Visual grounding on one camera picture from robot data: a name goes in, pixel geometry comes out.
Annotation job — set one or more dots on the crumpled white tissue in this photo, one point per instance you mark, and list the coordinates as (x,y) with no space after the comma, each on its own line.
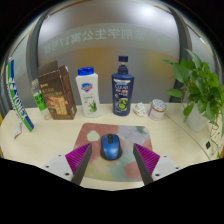
(140,110)

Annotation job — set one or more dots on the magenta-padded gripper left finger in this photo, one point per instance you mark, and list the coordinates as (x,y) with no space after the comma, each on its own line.
(77,159)

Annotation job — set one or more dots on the clear bottle with green label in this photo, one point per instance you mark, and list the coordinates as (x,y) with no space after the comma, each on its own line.
(40,101)

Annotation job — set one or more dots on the brown cardboard box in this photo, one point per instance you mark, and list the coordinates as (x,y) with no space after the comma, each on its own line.
(56,93)

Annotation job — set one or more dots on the white bottle with blue cap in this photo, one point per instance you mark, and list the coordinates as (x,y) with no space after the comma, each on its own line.
(88,95)

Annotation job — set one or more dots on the dark blue shampoo bottle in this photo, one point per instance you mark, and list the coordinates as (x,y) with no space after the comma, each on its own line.
(123,93)

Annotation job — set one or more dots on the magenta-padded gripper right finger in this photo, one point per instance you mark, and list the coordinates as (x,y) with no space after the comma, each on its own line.
(147,160)

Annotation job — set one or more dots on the small black table socket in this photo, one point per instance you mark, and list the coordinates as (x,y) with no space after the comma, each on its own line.
(208,145)

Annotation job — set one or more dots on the small white jar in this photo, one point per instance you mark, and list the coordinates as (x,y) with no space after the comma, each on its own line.
(157,110)

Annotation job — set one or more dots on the white green shuttlecock tube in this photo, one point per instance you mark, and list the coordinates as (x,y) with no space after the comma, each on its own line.
(18,100)

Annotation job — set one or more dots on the small patterned tissue packet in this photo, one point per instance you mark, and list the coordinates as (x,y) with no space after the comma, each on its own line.
(17,130)

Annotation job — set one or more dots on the blue and black computer mouse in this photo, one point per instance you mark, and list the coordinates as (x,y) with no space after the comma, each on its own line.
(111,147)

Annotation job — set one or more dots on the green potted plant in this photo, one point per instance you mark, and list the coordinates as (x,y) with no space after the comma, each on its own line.
(198,90)

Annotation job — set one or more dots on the pastel floral mouse pad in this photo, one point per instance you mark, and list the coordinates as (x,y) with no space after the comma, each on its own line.
(111,170)

